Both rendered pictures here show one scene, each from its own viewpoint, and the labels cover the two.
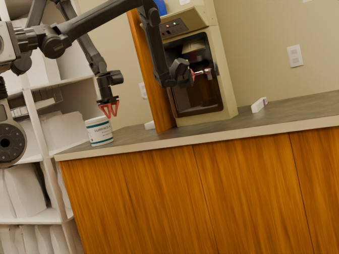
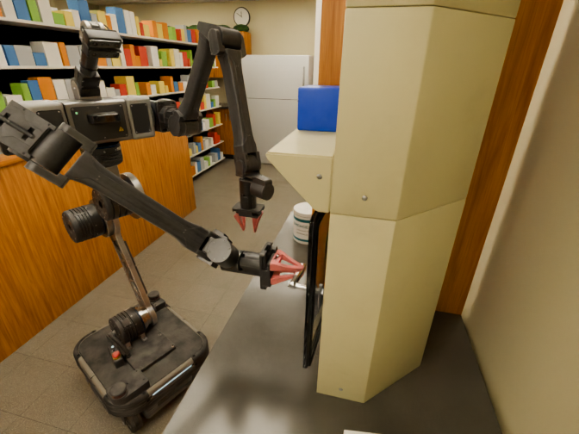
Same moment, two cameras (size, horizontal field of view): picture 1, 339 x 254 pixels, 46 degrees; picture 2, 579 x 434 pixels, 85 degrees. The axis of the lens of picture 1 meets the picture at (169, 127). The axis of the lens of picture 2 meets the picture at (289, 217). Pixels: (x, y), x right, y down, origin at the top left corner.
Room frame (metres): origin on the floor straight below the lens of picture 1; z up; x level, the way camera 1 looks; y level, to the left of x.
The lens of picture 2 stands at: (1.77, -0.75, 1.64)
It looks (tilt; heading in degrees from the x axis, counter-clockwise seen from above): 26 degrees down; 70
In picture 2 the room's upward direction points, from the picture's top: 1 degrees clockwise
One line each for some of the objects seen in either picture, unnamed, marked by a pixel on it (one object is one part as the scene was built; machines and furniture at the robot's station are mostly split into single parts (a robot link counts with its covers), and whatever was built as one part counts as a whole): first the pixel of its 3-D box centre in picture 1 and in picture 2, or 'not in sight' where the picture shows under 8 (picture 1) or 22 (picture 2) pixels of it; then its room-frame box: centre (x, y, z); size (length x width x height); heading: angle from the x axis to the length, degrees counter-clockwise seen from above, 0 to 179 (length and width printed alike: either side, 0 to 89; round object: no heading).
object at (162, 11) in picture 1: (153, 11); (323, 108); (2.10, -0.06, 1.56); 0.10 x 0.10 x 0.09; 56
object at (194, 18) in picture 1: (173, 24); (314, 159); (2.04, -0.14, 1.46); 0.32 x 0.11 x 0.10; 56
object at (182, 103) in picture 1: (189, 77); (323, 266); (2.07, -0.16, 1.19); 0.30 x 0.01 x 0.40; 51
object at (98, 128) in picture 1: (99, 130); (308, 222); (2.27, 0.39, 1.02); 0.13 x 0.13 x 0.15
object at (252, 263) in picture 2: (181, 77); (257, 263); (1.92, -0.11, 1.20); 0.07 x 0.07 x 0.10; 56
